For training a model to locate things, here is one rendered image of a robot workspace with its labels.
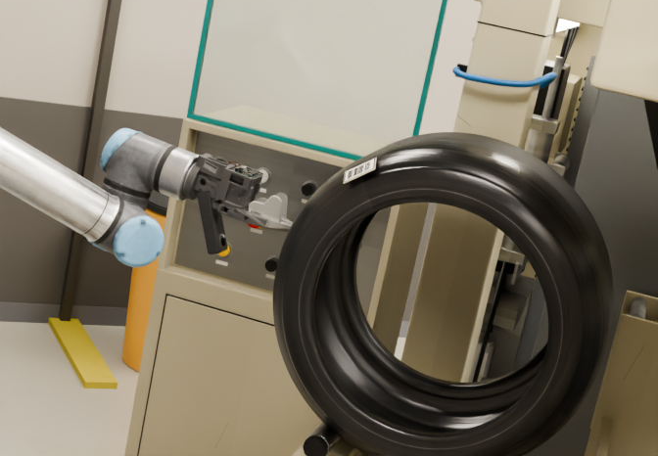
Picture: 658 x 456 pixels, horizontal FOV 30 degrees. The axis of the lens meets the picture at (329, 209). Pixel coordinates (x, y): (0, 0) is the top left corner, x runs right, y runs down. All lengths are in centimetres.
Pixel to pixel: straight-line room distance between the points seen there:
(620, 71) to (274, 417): 155
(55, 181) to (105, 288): 306
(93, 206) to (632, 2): 95
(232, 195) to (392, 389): 50
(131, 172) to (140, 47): 268
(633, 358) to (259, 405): 102
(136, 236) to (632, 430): 98
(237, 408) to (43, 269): 216
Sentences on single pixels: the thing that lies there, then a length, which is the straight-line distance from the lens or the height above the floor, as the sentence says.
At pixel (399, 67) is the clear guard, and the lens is 277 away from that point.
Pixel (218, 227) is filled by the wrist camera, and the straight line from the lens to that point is 224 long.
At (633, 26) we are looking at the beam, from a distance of 169.
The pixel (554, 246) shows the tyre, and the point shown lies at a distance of 199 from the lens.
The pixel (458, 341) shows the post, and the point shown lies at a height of 104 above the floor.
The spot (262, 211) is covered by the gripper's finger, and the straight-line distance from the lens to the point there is 219.
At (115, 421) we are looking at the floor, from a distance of 433.
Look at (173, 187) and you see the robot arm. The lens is 222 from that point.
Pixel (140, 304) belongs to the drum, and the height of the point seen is 26.
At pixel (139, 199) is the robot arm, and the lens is 226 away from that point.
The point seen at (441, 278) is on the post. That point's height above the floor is 116.
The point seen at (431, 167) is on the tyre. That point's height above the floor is 143.
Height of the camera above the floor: 178
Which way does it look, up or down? 13 degrees down
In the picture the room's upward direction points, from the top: 12 degrees clockwise
